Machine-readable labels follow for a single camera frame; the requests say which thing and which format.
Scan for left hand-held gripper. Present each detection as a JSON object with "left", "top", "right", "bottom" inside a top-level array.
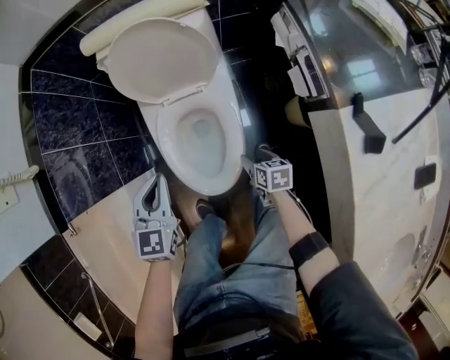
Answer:
[{"left": 132, "top": 173, "right": 180, "bottom": 263}]

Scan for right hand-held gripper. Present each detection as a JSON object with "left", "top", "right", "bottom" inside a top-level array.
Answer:
[{"left": 240, "top": 155, "right": 294, "bottom": 207}]

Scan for white toilet seat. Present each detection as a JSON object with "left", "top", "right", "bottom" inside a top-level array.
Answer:
[{"left": 156, "top": 94, "right": 246, "bottom": 198}]

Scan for black forearm band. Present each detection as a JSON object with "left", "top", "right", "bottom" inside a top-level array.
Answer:
[{"left": 288, "top": 232, "right": 331, "bottom": 270}]

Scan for person's left forearm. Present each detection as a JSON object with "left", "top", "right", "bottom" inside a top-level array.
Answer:
[{"left": 135, "top": 259, "right": 176, "bottom": 360}]

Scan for person's right forearm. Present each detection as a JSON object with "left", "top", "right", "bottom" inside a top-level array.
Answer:
[{"left": 270, "top": 191, "right": 340, "bottom": 296}]

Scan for white ceramic toilet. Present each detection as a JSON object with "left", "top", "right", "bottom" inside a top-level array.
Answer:
[{"left": 95, "top": 6, "right": 247, "bottom": 198}]

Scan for person's right shoe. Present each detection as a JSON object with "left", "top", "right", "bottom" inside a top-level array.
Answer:
[{"left": 258, "top": 143, "right": 278, "bottom": 161}]

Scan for person's shoe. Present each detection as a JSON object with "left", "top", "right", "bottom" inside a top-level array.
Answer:
[
  {"left": 195, "top": 198, "right": 216, "bottom": 219},
  {"left": 258, "top": 143, "right": 278, "bottom": 161}
]

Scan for cream bathtub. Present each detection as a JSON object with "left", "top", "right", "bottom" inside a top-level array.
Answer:
[{"left": 61, "top": 168, "right": 191, "bottom": 328}]

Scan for person's left shoe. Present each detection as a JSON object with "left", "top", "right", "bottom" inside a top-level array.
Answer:
[{"left": 195, "top": 198, "right": 216, "bottom": 219}]

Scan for blue jeans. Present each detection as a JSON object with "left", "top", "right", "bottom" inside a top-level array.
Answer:
[{"left": 174, "top": 200, "right": 300, "bottom": 335}]

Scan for chrome grab bar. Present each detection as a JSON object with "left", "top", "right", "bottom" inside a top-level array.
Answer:
[{"left": 80, "top": 271, "right": 115, "bottom": 351}]

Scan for white soap dish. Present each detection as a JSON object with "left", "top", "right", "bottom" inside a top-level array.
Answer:
[{"left": 72, "top": 311, "right": 103, "bottom": 341}]

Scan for black waist pack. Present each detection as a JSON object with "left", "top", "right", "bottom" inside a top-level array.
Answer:
[{"left": 179, "top": 312, "right": 303, "bottom": 360}]

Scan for black tripod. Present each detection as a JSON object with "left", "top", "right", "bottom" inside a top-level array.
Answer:
[{"left": 392, "top": 0, "right": 450, "bottom": 145}]

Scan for white sink basin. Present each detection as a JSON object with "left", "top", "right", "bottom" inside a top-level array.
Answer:
[{"left": 393, "top": 233, "right": 418, "bottom": 263}]

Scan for black smartphone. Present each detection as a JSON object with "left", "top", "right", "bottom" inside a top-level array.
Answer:
[{"left": 413, "top": 162, "right": 438, "bottom": 190}]

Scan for cream rolled mat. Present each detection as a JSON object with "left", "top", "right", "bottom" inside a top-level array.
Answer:
[{"left": 79, "top": 0, "right": 209, "bottom": 56}]

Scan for dark jacket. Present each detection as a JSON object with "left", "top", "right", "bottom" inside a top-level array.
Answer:
[{"left": 308, "top": 260, "right": 419, "bottom": 360}]

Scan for chrome sink faucet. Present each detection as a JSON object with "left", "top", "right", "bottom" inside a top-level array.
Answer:
[{"left": 414, "top": 224, "right": 432, "bottom": 261}]

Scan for clear drinking glass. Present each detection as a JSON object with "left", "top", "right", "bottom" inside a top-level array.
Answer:
[
  {"left": 418, "top": 66, "right": 440, "bottom": 88},
  {"left": 410, "top": 44, "right": 432, "bottom": 64}
]

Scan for grey cable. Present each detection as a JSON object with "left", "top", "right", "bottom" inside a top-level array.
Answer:
[{"left": 291, "top": 191, "right": 314, "bottom": 226}]

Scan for black angular bracket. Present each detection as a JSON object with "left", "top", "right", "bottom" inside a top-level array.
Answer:
[{"left": 351, "top": 91, "right": 387, "bottom": 155}]

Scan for white wall jack plate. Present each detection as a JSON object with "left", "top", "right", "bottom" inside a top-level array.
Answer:
[{"left": 0, "top": 182, "right": 19, "bottom": 216}]

